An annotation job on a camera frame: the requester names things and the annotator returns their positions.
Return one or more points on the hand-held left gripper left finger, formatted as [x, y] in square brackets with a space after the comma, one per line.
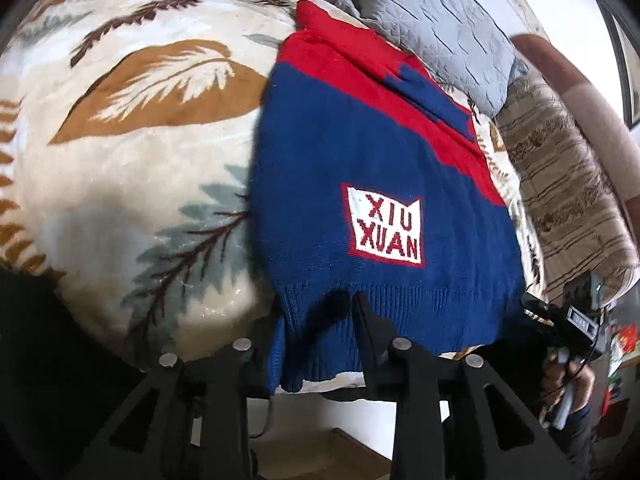
[230, 385]

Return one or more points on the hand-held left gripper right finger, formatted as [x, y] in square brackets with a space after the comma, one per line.
[375, 350]

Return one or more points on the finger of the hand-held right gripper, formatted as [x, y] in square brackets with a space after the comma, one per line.
[537, 307]

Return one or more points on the red and blue knit sweater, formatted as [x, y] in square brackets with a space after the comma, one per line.
[325, 160]

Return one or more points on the person's right hand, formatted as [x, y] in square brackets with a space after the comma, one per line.
[582, 385]

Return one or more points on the red and green object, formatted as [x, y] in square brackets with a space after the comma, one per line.
[625, 345]

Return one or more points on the cardboard box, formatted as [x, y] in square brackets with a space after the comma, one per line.
[320, 455]

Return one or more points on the brown striped patterned cushion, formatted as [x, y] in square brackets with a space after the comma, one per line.
[560, 185]

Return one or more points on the brown padded headboard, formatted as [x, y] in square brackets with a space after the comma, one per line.
[580, 80]

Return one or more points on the leaf print fleece blanket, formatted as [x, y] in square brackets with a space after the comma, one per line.
[125, 170]

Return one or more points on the grey quilted pillow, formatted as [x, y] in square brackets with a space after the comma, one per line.
[440, 25]

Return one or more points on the dark window frame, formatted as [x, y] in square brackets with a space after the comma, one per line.
[617, 45]

